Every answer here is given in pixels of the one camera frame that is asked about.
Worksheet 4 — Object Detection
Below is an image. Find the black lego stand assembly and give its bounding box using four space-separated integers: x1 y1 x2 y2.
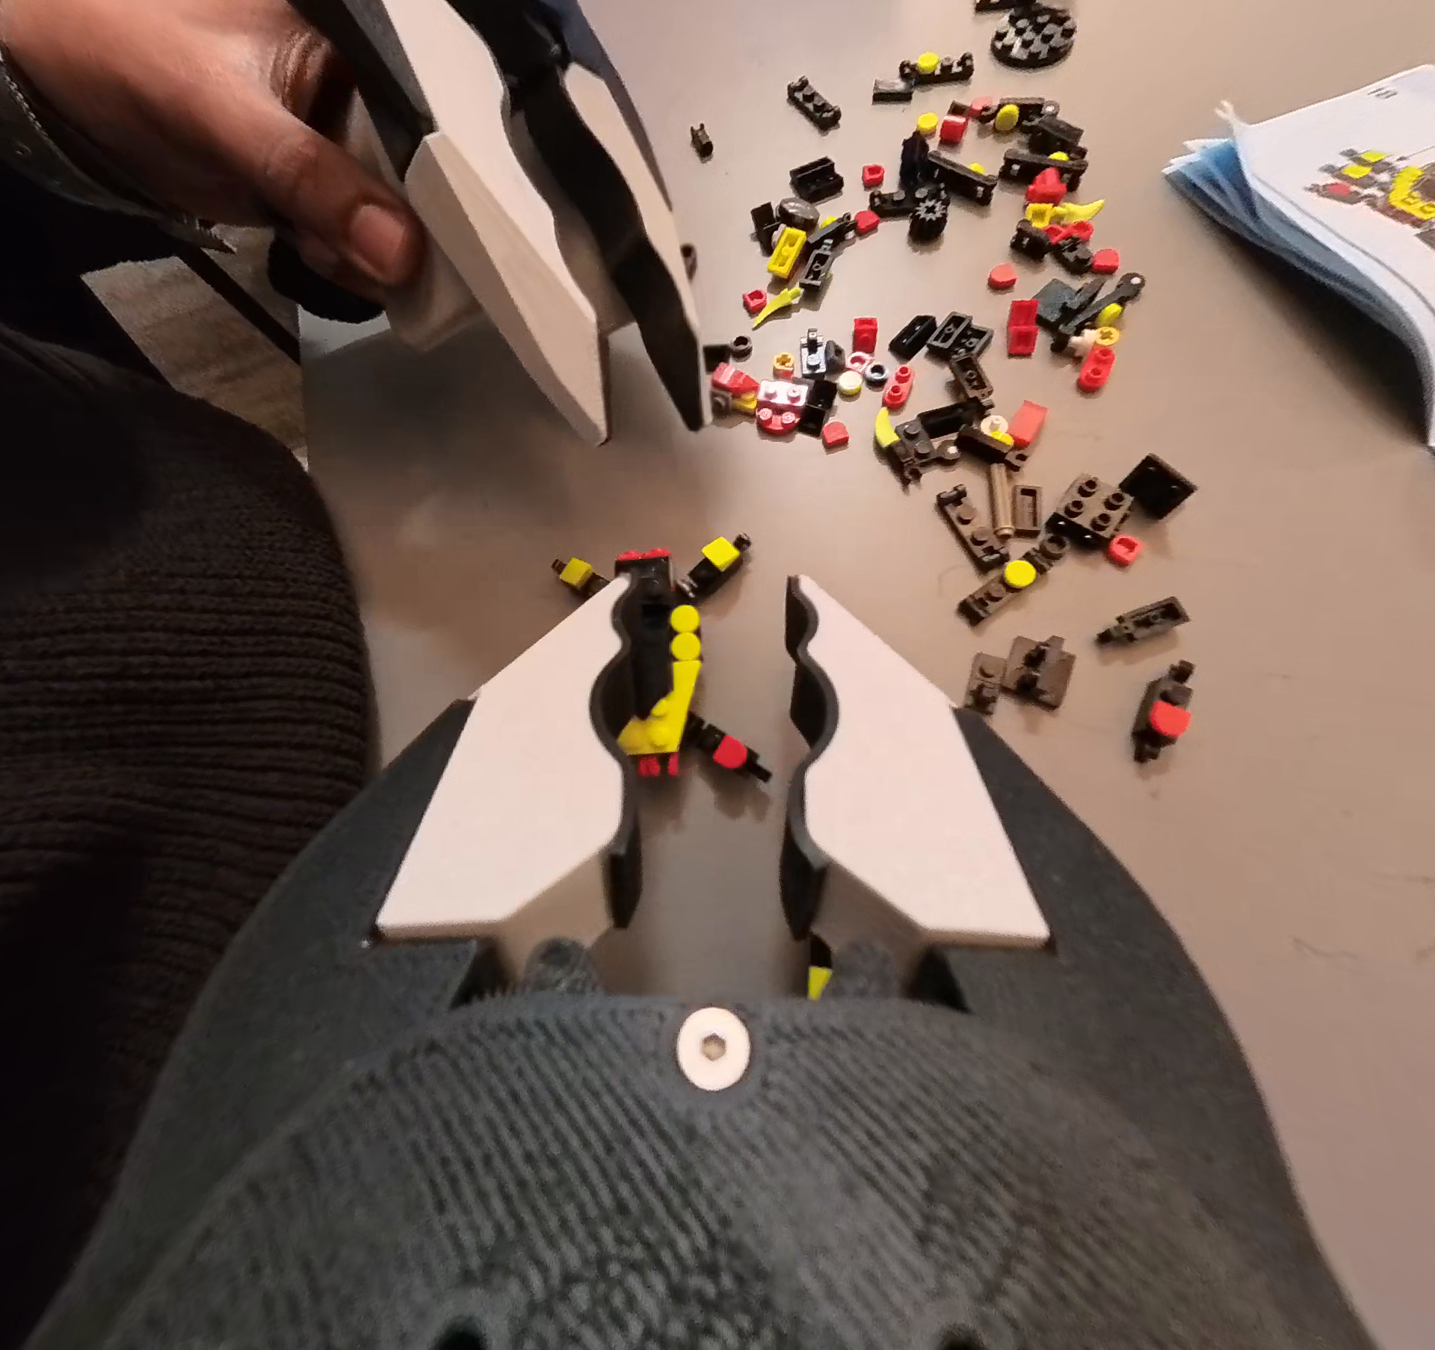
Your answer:
973 0 1095 68

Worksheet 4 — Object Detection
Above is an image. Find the person's left hand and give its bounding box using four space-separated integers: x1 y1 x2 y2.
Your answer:
0 0 427 295

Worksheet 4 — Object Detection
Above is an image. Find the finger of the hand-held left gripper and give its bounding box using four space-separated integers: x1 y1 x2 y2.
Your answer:
503 60 710 434
355 0 613 445

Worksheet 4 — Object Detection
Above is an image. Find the pile of loose lego pieces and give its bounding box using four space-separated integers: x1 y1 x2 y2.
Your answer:
685 0 1201 767

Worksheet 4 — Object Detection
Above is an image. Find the lego instruction booklet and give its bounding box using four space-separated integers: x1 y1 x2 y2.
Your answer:
1159 64 1435 445

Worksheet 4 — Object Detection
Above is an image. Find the black yellow red lego model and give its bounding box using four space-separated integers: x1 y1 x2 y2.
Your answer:
548 532 775 785

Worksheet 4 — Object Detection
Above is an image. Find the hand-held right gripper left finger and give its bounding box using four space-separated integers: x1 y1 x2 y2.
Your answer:
374 574 645 975

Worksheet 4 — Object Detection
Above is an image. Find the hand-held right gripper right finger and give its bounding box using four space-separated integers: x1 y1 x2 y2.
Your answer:
780 574 1050 975

